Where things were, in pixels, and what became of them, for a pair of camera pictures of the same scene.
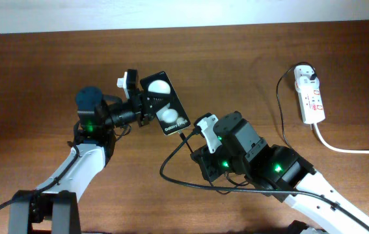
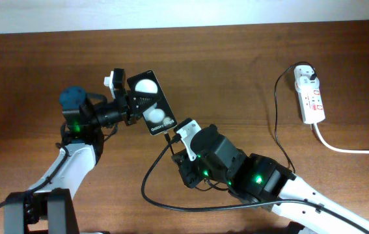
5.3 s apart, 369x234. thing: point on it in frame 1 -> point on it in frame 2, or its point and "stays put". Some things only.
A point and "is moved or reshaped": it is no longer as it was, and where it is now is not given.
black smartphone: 171,116 is moved or reshaped
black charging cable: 313,76 -> 313,76
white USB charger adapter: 306,78 stays put
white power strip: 312,106 stays put
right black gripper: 205,160 -> 185,165
